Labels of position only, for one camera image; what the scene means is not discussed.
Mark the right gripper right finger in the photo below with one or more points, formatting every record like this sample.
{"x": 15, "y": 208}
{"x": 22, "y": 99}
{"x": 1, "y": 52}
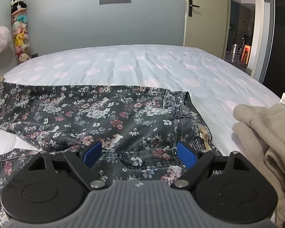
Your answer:
{"x": 197, "y": 164}

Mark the dark floral jeans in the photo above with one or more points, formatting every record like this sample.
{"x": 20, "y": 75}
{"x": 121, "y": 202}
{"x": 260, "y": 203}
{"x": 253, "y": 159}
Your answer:
{"x": 138, "y": 127}

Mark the cream door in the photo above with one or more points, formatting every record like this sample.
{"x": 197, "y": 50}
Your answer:
{"x": 208, "y": 27}

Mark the black door handle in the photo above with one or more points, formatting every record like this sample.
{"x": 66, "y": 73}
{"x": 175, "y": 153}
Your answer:
{"x": 191, "y": 6}

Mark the grey wall switch panel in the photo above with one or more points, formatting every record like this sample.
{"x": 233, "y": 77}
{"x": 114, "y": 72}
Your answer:
{"x": 106, "y": 2}

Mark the polka dot bed sheet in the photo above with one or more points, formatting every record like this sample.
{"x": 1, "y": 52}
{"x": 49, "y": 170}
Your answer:
{"x": 215, "y": 86}

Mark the plush toy tube holder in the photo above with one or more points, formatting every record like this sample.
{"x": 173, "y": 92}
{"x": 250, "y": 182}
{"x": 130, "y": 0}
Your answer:
{"x": 20, "y": 35}

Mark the panda plush toy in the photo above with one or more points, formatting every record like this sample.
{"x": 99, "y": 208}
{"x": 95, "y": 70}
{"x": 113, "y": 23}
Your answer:
{"x": 17, "y": 5}

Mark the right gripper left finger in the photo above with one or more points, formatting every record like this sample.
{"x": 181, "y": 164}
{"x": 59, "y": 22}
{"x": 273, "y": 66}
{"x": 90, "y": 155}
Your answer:
{"x": 81, "y": 162}

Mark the beige folded garment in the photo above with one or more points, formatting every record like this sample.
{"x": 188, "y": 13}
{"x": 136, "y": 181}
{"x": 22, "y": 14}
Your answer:
{"x": 261, "y": 131}

